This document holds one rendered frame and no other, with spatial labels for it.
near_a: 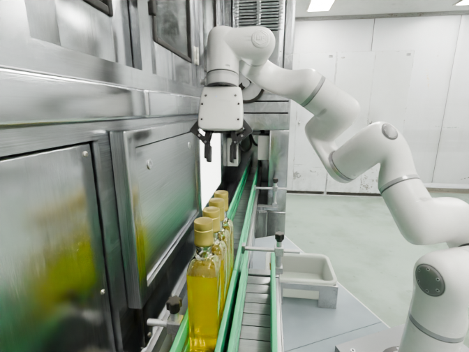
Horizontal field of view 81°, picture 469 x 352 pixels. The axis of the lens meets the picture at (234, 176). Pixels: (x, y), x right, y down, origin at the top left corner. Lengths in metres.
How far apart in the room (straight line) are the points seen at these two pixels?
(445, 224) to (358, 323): 0.43
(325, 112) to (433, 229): 0.33
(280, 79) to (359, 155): 0.27
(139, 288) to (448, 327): 0.58
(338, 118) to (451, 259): 0.36
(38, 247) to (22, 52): 0.22
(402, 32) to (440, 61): 0.73
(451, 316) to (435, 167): 4.98
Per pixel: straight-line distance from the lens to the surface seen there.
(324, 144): 0.75
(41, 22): 0.45
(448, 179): 5.74
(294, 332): 0.89
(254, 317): 0.72
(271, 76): 0.76
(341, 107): 0.70
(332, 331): 0.92
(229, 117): 0.62
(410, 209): 0.66
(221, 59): 0.65
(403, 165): 0.69
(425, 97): 5.36
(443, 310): 0.67
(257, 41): 0.66
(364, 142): 0.67
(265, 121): 1.57
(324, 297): 0.97
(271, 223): 1.71
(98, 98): 0.44
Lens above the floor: 1.35
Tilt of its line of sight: 14 degrees down
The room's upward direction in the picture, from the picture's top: straight up
